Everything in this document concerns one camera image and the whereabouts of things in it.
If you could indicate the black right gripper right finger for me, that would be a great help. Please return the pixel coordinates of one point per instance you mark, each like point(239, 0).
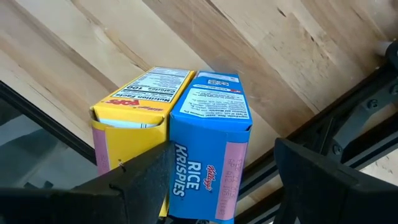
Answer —
point(326, 199)

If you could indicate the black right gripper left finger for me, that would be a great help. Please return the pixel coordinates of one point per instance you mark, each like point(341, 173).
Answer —
point(93, 205)

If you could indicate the yellow Corn Pops cereal box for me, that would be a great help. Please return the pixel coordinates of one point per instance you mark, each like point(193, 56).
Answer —
point(136, 141)

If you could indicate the blue Rice Krispies cereal box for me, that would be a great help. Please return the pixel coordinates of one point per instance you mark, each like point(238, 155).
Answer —
point(202, 140)

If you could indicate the black table frame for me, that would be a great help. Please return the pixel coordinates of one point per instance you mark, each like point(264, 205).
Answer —
point(357, 105)

